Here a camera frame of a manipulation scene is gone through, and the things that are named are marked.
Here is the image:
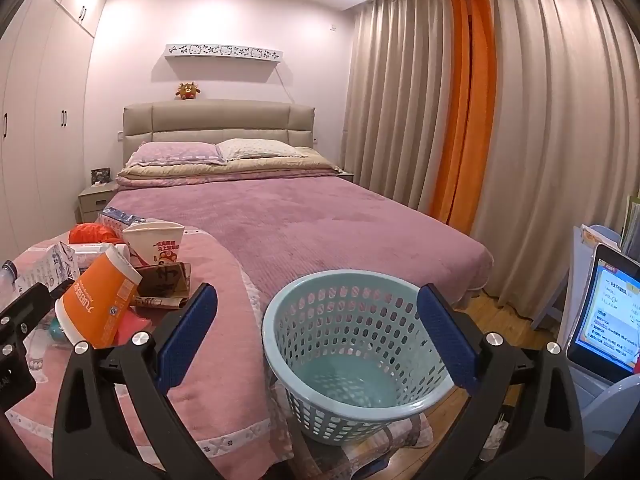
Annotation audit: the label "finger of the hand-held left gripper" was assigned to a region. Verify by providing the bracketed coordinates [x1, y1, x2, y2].
[0, 282, 66, 333]

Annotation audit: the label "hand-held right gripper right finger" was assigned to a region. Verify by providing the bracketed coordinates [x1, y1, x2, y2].
[417, 284, 588, 480]

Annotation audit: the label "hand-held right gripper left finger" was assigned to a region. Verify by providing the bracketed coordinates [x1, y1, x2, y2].
[52, 282, 226, 480]

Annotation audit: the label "pink plastic piece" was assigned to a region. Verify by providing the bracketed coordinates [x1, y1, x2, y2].
[120, 310, 153, 343]

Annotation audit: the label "brown cardboard piece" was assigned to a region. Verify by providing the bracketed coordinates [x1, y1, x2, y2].
[135, 261, 193, 298]

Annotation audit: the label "orange paper cup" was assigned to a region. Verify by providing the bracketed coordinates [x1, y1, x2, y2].
[55, 245, 143, 352]

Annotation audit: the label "light blue plastic basket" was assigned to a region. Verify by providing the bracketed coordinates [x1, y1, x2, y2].
[261, 270, 468, 445]

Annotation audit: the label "white printed milk carton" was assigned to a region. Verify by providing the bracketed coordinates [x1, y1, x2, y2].
[14, 241, 81, 296]

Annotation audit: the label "folded newspaper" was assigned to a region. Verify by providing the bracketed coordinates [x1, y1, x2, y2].
[131, 295, 190, 311]

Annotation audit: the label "pink quilt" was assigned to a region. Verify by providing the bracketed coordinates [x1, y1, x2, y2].
[0, 230, 296, 480]

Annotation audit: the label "orange plastic bag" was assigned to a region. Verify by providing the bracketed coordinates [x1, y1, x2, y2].
[68, 222, 123, 246]

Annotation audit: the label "cream paper noodle bowl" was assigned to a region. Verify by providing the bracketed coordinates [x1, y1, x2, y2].
[121, 221, 185, 267]

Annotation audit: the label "blue white packet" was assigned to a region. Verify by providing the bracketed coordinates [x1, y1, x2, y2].
[98, 206, 146, 233]

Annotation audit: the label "light blue chair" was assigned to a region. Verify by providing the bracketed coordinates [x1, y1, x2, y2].
[530, 225, 596, 331]

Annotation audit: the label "tablet with lit screen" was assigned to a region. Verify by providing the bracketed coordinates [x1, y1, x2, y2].
[566, 244, 640, 383]

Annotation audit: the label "bed with purple bedspread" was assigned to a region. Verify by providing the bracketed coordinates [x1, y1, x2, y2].
[105, 175, 496, 321]

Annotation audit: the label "grey plastic stool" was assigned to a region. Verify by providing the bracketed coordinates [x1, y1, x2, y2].
[565, 355, 640, 443]

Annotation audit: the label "purple pillow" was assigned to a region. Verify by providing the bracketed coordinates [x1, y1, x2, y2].
[125, 141, 227, 167]

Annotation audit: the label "white wardrobe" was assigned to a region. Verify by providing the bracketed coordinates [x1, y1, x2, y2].
[0, 0, 110, 261]

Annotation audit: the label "folded beige quilt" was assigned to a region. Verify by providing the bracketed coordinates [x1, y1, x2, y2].
[117, 147, 346, 188]

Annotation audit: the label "white floral pillow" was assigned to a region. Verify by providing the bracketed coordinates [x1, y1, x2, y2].
[216, 138, 306, 162]

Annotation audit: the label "upright books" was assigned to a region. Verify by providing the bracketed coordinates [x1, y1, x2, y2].
[620, 195, 640, 256]

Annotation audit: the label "beige padded headboard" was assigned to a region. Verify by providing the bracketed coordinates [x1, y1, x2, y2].
[122, 101, 316, 168]

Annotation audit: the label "orange curtain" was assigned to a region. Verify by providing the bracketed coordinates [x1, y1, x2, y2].
[429, 0, 498, 233]

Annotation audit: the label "beige curtain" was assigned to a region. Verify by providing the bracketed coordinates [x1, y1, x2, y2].
[472, 0, 640, 311]
[342, 0, 453, 211]

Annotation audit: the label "white wall shelf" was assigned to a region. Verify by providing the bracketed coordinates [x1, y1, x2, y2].
[164, 44, 282, 65]

